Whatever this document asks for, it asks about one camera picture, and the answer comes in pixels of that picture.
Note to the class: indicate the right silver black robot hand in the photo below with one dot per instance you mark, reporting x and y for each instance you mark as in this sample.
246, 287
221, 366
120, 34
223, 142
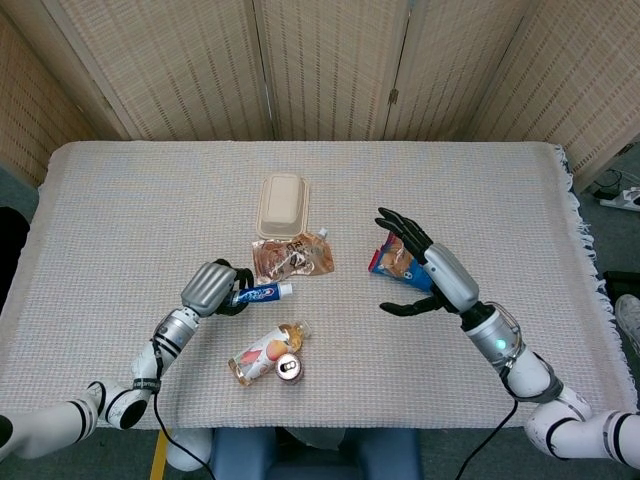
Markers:
450, 277

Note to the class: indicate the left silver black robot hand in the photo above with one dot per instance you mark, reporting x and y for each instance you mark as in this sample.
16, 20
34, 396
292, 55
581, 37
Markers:
207, 290

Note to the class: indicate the blue white toothpaste tube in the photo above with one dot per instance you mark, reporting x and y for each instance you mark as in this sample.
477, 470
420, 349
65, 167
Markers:
270, 291

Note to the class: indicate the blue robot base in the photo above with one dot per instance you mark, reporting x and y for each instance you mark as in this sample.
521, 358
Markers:
240, 455

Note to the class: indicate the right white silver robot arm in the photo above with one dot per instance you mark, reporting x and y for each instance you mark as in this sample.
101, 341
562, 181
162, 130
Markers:
530, 375

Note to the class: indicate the blue snack bag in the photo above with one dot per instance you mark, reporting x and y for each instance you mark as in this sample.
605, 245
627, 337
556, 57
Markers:
395, 262

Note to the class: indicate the juice bottle with fruit label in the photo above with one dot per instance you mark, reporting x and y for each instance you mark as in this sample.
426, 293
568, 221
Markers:
260, 357

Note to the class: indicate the brown foil spout pouch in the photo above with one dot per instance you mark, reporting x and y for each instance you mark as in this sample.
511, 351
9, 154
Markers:
290, 260

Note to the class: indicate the white woven tablecloth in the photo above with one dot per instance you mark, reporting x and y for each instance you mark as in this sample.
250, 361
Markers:
150, 200

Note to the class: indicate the red drink can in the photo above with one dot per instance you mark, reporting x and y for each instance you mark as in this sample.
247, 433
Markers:
289, 368

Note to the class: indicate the beige takeout food box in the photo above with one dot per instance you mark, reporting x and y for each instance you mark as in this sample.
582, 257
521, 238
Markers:
282, 200

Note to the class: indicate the black trouser leg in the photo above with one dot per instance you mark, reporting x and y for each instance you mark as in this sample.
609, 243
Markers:
622, 282

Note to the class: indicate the yellow floor tape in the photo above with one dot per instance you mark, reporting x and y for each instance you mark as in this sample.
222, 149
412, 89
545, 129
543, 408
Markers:
159, 460

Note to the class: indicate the white shoe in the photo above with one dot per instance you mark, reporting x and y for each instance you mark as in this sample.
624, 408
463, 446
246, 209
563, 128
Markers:
629, 315

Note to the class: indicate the white power strip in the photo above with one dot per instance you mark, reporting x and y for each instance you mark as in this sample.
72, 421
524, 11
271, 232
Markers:
620, 200

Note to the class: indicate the metal screen hinge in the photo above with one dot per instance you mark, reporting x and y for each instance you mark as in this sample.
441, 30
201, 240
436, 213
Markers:
393, 96

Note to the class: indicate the beige woven folding screen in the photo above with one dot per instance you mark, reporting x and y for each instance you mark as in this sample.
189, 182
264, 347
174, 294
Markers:
325, 65

